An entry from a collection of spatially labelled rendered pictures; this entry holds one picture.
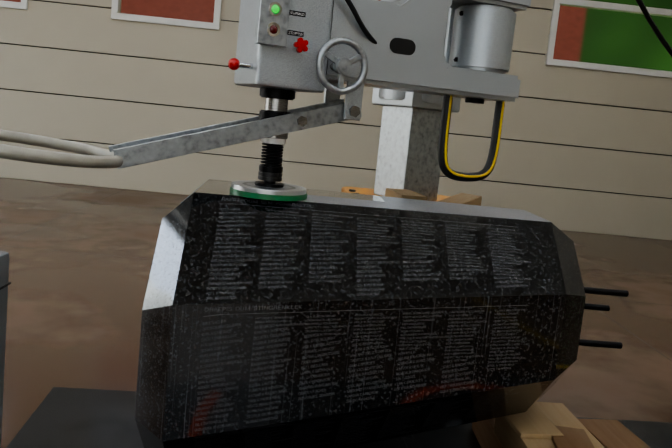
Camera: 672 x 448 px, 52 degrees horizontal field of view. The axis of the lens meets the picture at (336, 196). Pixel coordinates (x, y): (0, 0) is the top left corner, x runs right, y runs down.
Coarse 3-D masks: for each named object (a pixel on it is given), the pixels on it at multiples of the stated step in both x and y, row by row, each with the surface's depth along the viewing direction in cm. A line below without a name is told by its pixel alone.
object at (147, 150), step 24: (240, 120) 196; (264, 120) 187; (288, 120) 190; (312, 120) 193; (336, 120) 196; (120, 144) 184; (144, 144) 176; (168, 144) 178; (192, 144) 181; (216, 144) 183; (120, 168) 174
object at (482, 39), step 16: (464, 16) 212; (480, 16) 209; (496, 16) 209; (512, 16) 212; (464, 32) 212; (480, 32) 209; (496, 32) 209; (512, 32) 213; (464, 48) 212; (480, 48) 210; (496, 48) 210; (464, 64) 212; (480, 64) 210; (496, 64) 211
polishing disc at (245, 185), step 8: (232, 184) 193; (240, 184) 193; (248, 184) 195; (288, 184) 205; (256, 192) 187; (264, 192) 187; (272, 192) 187; (280, 192) 188; (288, 192) 189; (296, 192) 191; (304, 192) 195
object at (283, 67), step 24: (312, 0) 183; (240, 24) 195; (288, 24) 181; (312, 24) 184; (240, 48) 194; (264, 48) 179; (288, 48) 182; (312, 48) 185; (240, 72) 193; (264, 72) 180; (288, 72) 183; (312, 72) 186; (264, 96) 191; (288, 96) 191
